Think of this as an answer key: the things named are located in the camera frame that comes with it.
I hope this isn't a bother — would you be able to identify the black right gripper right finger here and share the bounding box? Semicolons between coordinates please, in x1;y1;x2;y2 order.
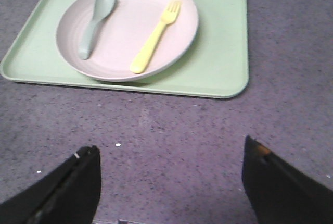
242;136;332;223

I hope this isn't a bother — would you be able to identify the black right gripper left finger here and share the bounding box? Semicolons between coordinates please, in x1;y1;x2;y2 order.
1;146;101;223

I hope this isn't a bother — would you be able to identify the beige round plate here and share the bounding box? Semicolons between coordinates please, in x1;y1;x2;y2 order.
56;0;198;82

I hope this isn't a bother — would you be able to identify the yellow plastic fork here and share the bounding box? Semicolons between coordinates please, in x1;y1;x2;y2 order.
130;0;182;74

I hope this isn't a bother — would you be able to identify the light green serving tray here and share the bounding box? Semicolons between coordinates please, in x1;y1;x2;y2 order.
1;0;249;98

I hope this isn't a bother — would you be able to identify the sage green plastic spoon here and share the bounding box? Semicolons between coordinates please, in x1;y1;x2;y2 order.
78;0;116;60

